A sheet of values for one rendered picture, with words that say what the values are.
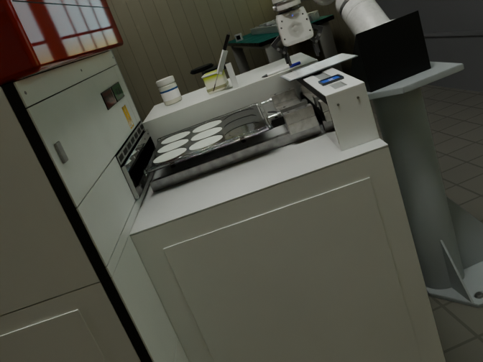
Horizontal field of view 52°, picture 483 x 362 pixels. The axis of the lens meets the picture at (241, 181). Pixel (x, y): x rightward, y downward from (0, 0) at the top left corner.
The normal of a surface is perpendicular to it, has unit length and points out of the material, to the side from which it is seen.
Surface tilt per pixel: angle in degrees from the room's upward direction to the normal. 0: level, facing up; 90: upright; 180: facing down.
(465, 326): 0
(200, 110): 90
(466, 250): 90
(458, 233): 90
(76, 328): 90
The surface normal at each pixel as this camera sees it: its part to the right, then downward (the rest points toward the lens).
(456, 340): -0.33, -0.89
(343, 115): 0.05, 0.31
